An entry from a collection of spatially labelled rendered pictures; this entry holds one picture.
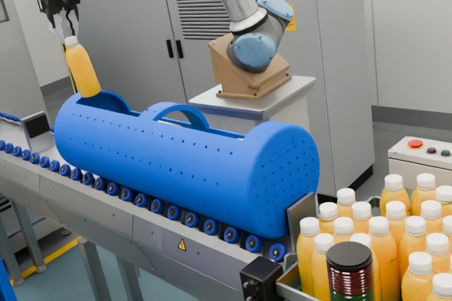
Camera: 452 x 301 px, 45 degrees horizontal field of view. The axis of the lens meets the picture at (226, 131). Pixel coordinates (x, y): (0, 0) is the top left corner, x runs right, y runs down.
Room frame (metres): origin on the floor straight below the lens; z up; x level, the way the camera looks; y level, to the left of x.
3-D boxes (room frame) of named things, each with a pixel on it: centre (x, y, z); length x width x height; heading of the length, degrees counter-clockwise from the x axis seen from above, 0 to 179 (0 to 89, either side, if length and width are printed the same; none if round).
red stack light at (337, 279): (0.63, -0.14, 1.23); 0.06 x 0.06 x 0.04
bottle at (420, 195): (1.09, -0.43, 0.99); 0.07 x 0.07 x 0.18
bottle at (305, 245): (0.99, -0.14, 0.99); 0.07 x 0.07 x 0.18
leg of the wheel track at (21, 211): (2.70, 1.18, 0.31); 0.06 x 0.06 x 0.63; 43
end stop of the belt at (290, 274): (1.10, -0.20, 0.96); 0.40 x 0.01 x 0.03; 133
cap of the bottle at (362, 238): (0.90, -0.22, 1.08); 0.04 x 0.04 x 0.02
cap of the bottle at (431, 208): (0.98, -0.39, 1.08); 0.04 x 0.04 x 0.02
